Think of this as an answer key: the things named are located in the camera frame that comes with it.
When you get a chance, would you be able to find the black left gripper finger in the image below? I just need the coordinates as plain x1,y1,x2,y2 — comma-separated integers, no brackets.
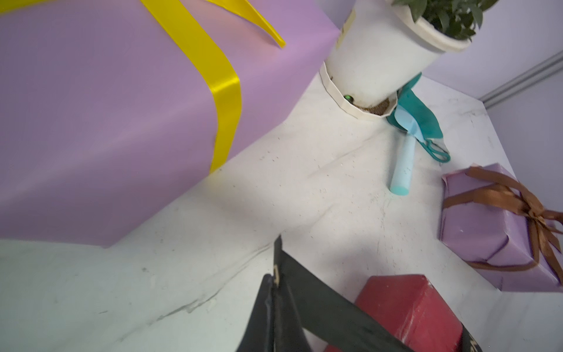
237,274,312,352

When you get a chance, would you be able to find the teal cloth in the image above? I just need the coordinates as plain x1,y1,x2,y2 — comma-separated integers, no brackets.
386,73,451,164

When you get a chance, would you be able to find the large purple gift box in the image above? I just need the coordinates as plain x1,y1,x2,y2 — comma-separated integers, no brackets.
1,1,339,247

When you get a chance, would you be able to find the black lettered ribbon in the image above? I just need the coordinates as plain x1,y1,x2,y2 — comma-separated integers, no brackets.
274,238,481,351

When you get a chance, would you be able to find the yellow satin ribbon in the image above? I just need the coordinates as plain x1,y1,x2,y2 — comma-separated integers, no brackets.
1,0,286,174

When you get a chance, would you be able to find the brown satin ribbon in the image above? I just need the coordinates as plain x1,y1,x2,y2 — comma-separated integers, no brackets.
442,165,563,285

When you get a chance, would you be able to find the white plant pot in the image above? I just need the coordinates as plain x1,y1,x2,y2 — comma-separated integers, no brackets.
320,1,470,121

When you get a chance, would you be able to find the red gift box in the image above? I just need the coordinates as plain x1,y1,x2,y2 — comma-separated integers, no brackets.
323,274,465,352

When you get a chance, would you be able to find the small purple gift box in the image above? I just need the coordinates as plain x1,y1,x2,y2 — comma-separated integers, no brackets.
437,162,563,294

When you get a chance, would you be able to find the green potted plant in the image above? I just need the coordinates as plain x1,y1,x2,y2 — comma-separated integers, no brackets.
391,0,498,41

